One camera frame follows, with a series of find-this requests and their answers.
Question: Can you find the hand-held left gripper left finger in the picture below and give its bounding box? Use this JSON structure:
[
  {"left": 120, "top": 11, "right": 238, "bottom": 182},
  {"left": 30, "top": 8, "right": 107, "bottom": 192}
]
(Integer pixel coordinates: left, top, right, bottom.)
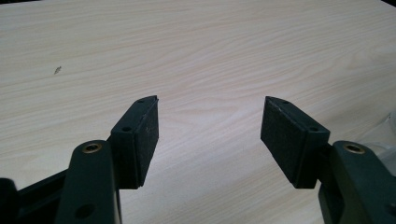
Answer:
[{"left": 109, "top": 94, "right": 160, "bottom": 190}]

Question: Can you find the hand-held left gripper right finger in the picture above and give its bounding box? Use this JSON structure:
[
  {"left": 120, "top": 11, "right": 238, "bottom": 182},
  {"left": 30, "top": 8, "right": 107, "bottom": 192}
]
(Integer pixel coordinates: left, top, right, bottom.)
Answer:
[{"left": 260, "top": 95, "right": 332, "bottom": 189}]

